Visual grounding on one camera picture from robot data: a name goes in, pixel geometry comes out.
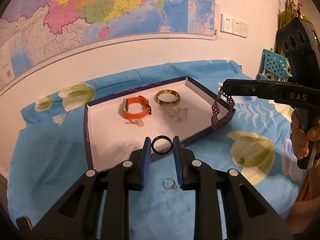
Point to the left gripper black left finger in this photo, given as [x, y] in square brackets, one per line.
[96, 206]

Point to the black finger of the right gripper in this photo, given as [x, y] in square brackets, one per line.
[239, 82]
[250, 90]

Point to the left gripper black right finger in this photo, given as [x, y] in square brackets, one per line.
[227, 206]

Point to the small green gem earring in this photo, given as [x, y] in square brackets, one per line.
[242, 162]

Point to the tortoiseshell bangle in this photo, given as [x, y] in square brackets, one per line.
[167, 97]

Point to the pink hair clip charm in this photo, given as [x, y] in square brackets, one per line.
[138, 122]

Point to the right hand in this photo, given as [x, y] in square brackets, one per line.
[300, 139]

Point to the mustard yellow hanging coat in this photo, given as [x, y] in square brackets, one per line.
[285, 18]

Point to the smartphone with gold edge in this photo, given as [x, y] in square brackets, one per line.
[24, 225]

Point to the dark blue shallow box tray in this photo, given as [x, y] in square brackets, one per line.
[109, 140]

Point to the blue floral bed sheet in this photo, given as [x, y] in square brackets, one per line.
[50, 155]

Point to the white wall socket panel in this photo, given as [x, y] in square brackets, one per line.
[234, 26]

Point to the colourful wall map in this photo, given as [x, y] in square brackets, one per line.
[37, 33]

